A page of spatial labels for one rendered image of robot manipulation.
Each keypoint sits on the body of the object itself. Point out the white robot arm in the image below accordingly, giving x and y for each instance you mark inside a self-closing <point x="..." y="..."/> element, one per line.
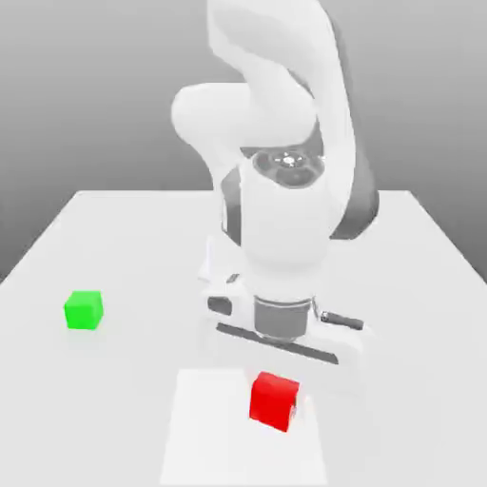
<point x="281" y="228"/>

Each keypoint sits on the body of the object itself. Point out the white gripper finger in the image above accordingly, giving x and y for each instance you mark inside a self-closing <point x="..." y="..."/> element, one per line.
<point x="300" y="409"/>

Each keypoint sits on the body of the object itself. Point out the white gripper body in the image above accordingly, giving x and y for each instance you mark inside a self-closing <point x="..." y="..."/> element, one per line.
<point x="342" y="374"/>

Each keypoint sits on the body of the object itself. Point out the small red cube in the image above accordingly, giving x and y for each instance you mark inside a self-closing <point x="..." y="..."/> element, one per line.
<point x="271" y="403"/>

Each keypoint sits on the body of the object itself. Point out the small green cube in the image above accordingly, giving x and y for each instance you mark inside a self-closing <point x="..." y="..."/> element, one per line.
<point x="83" y="310"/>

